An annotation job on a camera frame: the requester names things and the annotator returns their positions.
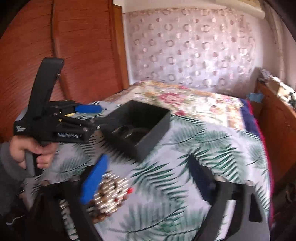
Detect cream pearl bead necklace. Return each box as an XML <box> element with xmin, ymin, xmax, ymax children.
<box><xmin>59</xmin><ymin>171</ymin><xmax>130</xmax><ymax>232</ymax></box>

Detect grey left sleeve forearm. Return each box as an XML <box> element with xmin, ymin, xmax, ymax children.
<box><xmin>1</xmin><ymin>142</ymin><xmax>27</xmax><ymax>225</ymax></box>

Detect left hand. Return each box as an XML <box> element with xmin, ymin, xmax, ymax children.
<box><xmin>10</xmin><ymin>136</ymin><xmax>58</xmax><ymax>169</ymax></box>

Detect black storage box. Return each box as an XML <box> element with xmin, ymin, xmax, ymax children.
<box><xmin>101</xmin><ymin>100</ymin><xmax>171</xmax><ymax>162</ymax></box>

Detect palm leaf print cloth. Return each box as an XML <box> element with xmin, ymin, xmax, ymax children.
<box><xmin>21</xmin><ymin>100</ymin><xmax>273</xmax><ymax>241</ymax></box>

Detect red wooden wardrobe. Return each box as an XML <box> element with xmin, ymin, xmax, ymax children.
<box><xmin>1</xmin><ymin>1</ymin><xmax>130</xmax><ymax>142</ymax></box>

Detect floral quilt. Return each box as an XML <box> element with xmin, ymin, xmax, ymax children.
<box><xmin>105</xmin><ymin>80</ymin><xmax>246</xmax><ymax>130</ymax></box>

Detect wooden sideboard cabinet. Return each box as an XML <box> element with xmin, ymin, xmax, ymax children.
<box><xmin>251</xmin><ymin>82</ymin><xmax>295</xmax><ymax>189</ymax></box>

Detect blue blanket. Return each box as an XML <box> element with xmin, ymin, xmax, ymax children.
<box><xmin>240</xmin><ymin>99</ymin><xmax>276</xmax><ymax>223</ymax></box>

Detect cardboard box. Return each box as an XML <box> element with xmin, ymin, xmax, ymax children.
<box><xmin>267</xmin><ymin>76</ymin><xmax>295</xmax><ymax>97</ymax></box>

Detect pink circle pattern curtain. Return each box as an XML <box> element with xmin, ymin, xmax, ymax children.
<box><xmin>123</xmin><ymin>8</ymin><xmax>256</xmax><ymax>96</ymax></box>

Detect dark wooden bead bracelet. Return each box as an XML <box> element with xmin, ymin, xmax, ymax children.
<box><xmin>87</xmin><ymin>199</ymin><xmax>112</xmax><ymax>224</ymax></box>

